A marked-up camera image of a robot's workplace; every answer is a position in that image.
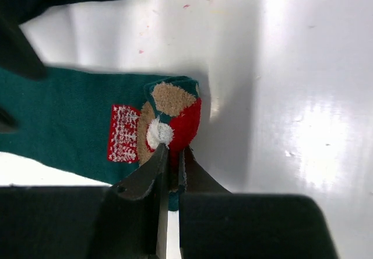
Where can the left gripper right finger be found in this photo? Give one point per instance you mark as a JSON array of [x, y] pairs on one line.
[[199, 217]]

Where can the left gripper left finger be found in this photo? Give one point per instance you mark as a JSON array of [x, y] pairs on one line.
[[144, 196]]

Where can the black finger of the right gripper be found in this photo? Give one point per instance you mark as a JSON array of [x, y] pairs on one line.
[[17, 54]]

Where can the dark green patterned sock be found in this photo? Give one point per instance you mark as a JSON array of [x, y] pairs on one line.
[[101, 126]]

